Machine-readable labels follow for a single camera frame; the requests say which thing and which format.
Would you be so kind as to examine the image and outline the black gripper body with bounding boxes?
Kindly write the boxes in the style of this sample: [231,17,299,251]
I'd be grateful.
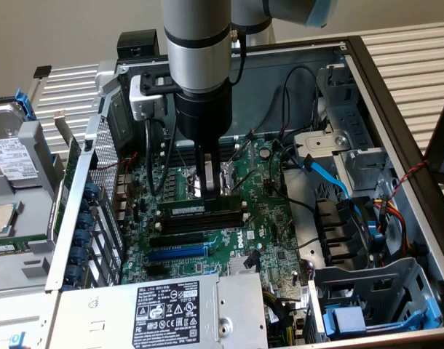
[174,81,234,145]

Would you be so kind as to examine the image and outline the green RAM stick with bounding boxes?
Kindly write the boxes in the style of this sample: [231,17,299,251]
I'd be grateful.
[0,237,31,258]
[157,193,243,217]

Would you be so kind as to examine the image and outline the CPU socket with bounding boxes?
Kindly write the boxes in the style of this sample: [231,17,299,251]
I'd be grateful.
[185,163,242,201]

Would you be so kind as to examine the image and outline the long black expansion slot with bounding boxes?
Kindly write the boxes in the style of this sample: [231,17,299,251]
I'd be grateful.
[148,231,205,249]

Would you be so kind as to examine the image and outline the green motherboard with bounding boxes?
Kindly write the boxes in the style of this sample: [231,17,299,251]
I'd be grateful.
[119,136,310,288]

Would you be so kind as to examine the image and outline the grey metal PC case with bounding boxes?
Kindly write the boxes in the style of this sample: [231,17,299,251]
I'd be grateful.
[43,34,444,349]

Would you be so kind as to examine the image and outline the blue expansion slot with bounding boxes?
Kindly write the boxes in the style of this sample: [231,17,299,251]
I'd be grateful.
[147,244,209,262]

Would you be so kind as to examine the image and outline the silver chipset heatsink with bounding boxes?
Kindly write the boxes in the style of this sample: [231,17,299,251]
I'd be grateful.
[228,254,261,276]

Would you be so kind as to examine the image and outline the black plastic box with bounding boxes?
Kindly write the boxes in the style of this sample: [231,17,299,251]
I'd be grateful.
[116,29,168,63]

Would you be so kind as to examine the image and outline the short black expansion slot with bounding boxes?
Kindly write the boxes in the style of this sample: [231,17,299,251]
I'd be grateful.
[145,264,171,276]

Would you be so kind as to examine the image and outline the green graphics card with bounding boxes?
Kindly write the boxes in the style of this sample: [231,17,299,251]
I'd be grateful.
[47,111,82,244]

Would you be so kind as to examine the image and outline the black plastic fan shroud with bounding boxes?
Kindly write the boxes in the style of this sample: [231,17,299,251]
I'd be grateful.
[314,197,373,273]

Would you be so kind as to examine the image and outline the metal disk bay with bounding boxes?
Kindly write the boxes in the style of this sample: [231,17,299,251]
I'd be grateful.
[293,54,392,194]

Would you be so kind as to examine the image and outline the grey parts rack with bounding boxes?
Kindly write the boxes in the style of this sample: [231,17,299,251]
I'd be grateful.
[0,92,65,296]

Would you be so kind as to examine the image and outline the blue plastic clip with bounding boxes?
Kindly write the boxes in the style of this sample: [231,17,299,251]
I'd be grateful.
[365,217,386,244]

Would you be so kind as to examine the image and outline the grey power supply unit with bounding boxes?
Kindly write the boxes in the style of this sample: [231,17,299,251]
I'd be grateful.
[58,272,270,349]

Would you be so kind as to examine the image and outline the silver hard disk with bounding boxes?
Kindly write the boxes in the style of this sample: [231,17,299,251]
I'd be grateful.
[0,103,40,189]

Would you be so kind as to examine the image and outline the blue disk caddy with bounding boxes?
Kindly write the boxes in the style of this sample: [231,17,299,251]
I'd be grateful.
[322,293,444,340]

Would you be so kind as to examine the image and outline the silver CPU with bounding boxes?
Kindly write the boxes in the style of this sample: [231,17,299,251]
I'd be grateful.
[0,202,18,235]

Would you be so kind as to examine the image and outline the metal disk cage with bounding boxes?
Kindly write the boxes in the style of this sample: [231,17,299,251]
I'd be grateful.
[305,257,444,343]

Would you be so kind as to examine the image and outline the dark brown panel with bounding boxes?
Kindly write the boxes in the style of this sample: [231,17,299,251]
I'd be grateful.
[424,82,444,187]

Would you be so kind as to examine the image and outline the black camera cable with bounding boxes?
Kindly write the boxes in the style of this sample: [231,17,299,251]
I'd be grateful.
[144,118,178,198]

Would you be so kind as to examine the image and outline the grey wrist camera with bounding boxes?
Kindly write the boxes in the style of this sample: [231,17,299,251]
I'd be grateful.
[129,71,179,123]

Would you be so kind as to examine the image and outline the thin black red wire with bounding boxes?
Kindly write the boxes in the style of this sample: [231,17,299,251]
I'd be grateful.
[247,86,292,141]

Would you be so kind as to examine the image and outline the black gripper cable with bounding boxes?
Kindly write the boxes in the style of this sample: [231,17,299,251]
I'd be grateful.
[229,28,247,87]

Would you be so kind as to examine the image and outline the red fan wire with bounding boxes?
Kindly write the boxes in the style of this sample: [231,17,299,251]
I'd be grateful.
[97,152,139,172]

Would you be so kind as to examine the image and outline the thick black power wire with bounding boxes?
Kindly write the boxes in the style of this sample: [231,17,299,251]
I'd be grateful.
[280,66,320,146]

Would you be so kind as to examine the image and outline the blue flat data wire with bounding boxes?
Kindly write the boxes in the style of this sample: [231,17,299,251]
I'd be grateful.
[301,153,363,217]

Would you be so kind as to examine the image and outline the yellow black wire bundle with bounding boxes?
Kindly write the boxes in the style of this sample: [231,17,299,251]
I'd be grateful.
[261,289,310,349]

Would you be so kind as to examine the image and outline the blue disk bracket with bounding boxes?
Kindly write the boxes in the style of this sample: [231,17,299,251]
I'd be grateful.
[13,89,36,123]

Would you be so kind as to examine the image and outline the yellow red power wires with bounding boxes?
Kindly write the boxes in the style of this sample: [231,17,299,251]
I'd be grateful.
[370,194,416,260]

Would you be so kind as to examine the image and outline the red black twisted wire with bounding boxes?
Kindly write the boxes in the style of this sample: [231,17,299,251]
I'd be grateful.
[388,159,431,205]

